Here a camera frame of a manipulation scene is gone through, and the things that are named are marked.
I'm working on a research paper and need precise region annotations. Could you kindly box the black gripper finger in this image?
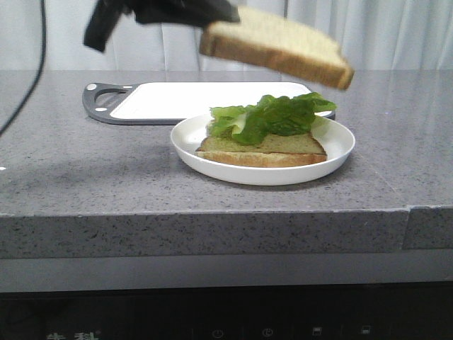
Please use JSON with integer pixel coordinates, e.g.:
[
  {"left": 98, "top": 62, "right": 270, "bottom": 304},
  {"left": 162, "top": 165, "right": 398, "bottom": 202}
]
[{"left": 84, "top": 0, "right": 124, "bottom": 52}]

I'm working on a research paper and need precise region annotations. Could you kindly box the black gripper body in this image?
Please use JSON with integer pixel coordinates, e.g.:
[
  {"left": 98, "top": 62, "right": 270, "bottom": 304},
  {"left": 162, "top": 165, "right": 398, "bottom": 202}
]
[{"left": 123, "top": 0, "right": 234, "bottom": 28}]

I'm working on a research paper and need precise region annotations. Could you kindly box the toast bread slice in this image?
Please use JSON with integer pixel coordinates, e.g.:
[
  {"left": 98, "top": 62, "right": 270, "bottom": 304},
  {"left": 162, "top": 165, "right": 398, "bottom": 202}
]
[
  {"left": 195, "top": 132, "right": 328, "bottom": 168},
  {"left": 200, "top": 6, "right": 354, "bottom": 90}
]

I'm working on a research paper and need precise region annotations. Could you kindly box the green lettuce leaf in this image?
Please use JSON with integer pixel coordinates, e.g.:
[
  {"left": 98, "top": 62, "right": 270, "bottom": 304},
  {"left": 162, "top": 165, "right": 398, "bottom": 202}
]
[{"left": 207, "top": 92, "right": 336, "bottom": 145}]

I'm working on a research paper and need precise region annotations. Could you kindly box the grey white curtain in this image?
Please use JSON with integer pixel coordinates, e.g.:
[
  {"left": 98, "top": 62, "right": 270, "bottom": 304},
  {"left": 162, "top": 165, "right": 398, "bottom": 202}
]
[{"left": 1, "top": 1, "right": 452, "bottom": 71}]

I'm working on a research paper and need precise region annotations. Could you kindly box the white round plate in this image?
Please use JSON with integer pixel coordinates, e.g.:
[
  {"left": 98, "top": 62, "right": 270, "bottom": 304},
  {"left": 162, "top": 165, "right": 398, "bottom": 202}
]
[{"left": 171, "top": 114, "right": 355, "bottom": 186}]

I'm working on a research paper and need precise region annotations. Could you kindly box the black appliance control panel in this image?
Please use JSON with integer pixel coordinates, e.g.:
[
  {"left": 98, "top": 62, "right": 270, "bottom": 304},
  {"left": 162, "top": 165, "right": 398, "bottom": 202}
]
[{"left": 1, "top": 283, "right": 452, "bottom": 339}]

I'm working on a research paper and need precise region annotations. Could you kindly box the black cable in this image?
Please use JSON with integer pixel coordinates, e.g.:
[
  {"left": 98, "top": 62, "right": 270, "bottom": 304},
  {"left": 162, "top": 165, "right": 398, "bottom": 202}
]
[{"left": 0, "top": 0, "right": 48, "bottom": 137}]

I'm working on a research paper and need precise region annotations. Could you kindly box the white cutting board black handle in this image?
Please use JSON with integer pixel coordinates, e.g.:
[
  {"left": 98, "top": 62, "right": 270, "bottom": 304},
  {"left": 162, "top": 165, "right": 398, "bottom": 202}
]
[{"left": 82, "top": 81, "right": 311, "bottom": 125}]

